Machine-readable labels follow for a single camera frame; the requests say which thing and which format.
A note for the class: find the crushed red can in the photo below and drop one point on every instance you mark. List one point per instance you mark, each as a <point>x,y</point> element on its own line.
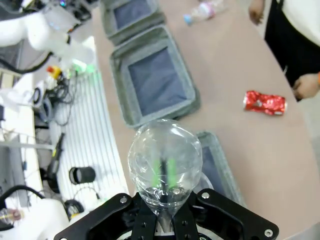
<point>265,102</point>

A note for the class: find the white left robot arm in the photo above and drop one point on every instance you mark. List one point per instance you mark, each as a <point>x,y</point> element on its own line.
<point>37,27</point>

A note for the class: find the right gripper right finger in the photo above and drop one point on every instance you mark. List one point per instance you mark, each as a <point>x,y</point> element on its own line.
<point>225,206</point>

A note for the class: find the black hand tool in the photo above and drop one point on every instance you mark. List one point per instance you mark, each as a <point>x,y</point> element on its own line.
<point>56,162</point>

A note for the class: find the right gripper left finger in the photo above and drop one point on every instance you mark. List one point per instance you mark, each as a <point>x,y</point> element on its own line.
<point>110,207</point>

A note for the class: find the white sweater person right hand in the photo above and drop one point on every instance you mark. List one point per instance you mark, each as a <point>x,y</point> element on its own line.
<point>257,12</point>

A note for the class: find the grey fabric basket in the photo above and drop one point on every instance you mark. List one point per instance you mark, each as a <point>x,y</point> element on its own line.
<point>155,80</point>
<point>130,12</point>
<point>225,160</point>

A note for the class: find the red yellow emergency stop button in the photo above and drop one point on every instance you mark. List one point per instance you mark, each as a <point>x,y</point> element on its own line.
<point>53,71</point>

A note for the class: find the white sweater person left hand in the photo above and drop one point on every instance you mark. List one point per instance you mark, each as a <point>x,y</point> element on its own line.
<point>307,86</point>

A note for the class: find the plastic bottle pink label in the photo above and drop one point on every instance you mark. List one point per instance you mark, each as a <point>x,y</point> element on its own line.
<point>205,10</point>

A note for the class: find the black round cylinder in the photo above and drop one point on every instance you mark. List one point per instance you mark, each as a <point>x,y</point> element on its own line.
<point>87,175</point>

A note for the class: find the white side desk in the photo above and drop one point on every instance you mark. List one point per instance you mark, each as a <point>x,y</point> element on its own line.
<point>25,125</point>

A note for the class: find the aluminium slotted mounting plate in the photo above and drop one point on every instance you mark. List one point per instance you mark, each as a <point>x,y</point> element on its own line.
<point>95,130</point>

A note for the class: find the person in white sweater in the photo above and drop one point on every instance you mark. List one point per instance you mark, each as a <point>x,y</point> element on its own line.
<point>282,37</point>

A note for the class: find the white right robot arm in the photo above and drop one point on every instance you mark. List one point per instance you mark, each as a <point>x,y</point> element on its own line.
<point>37,220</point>

